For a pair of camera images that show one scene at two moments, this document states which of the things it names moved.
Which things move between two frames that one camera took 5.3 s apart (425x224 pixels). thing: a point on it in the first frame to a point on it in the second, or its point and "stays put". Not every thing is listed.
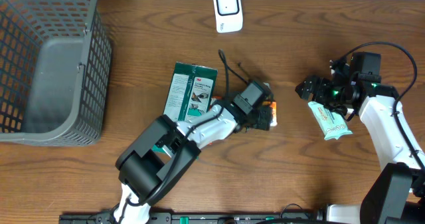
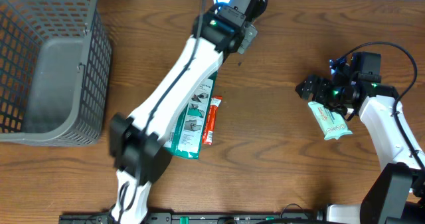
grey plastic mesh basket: (55, 65) stays put
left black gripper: (267, 119) to (252, 35)
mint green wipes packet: (333, 124) stays put
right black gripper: (319, 96) stays put
